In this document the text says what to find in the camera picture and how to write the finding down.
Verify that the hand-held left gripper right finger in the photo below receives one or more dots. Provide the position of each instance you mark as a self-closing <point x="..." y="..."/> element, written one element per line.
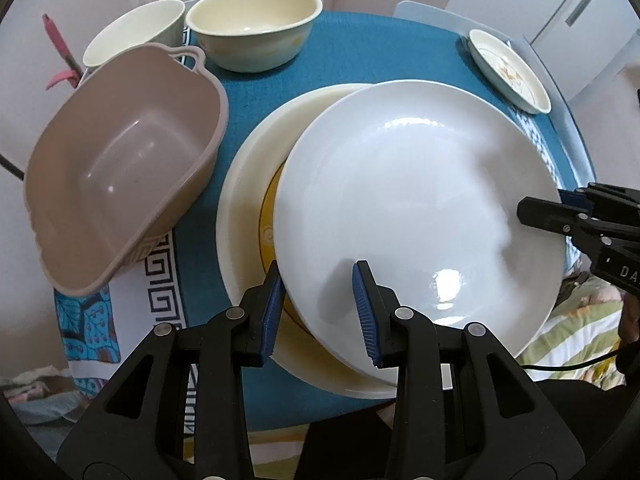
<point x="364" y="310"/>

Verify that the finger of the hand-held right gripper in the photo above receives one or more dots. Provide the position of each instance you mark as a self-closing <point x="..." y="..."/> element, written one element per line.
<point x="575" y="196"/>
<point x="542" y="212"/>

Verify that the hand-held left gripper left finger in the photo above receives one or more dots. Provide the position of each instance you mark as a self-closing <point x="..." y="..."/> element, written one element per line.
<point x="270" y="310"/>

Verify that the cream plate with yellow pattern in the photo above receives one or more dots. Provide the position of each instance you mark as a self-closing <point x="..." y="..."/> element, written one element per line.
<point x="250" y="200"/>

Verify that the large white plate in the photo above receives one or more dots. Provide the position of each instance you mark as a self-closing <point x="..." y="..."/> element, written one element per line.
<point x="410" y="200"/>

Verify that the small printed plate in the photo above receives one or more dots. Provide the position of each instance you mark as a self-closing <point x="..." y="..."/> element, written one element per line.
<point x="505" y="67"/>

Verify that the beige plastic basin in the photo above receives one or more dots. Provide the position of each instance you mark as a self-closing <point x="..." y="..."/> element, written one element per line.
<point x="125" y="160"/>

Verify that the wide cream bowl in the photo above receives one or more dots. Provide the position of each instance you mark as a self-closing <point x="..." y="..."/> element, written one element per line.
<point x="250" y="15"/>

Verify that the tall cream bowl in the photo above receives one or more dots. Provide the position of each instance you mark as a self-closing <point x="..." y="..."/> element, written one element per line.
<point x="130" y="30"/>

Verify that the striped blanket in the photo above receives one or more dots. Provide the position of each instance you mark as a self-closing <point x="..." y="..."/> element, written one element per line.
<point x="575" y="330"/>

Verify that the white refrigerator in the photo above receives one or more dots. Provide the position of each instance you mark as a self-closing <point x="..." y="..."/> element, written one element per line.
<point x="565" y="15"/>

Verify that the teal tablecloth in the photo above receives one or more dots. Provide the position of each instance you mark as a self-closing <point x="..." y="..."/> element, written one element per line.
<point x="400" y="50"/>

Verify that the light folded cloth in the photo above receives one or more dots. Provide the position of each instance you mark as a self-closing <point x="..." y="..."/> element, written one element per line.
<point x="40" y="385"/>

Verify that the pink utensil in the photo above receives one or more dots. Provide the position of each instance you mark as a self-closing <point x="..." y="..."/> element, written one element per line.
<point x="62" y="52"/>

